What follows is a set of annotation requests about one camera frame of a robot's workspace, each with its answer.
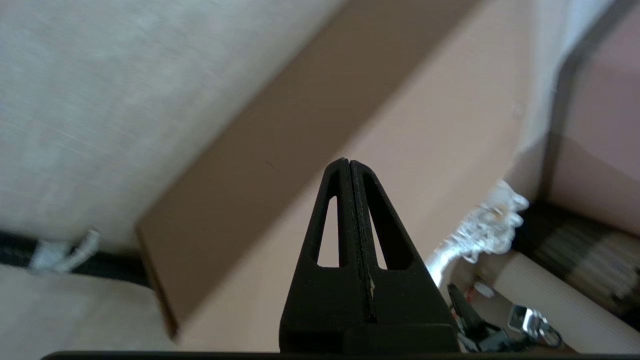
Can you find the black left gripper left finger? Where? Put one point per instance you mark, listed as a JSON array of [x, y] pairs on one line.
[[310, 300]]

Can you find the beige ribbed cylinder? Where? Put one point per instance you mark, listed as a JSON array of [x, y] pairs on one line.
[[550, 300]]

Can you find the small black clip object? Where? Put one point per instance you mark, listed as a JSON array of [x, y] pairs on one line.
[[470, 320]]

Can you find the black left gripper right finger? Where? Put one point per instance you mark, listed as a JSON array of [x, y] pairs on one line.
[[410, 300]]

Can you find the pink furniture with grey base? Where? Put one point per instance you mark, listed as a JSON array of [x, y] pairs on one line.
[[605, 125]]

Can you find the brown cardboard shoe box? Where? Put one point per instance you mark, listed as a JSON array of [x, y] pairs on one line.
[[280, 125]]

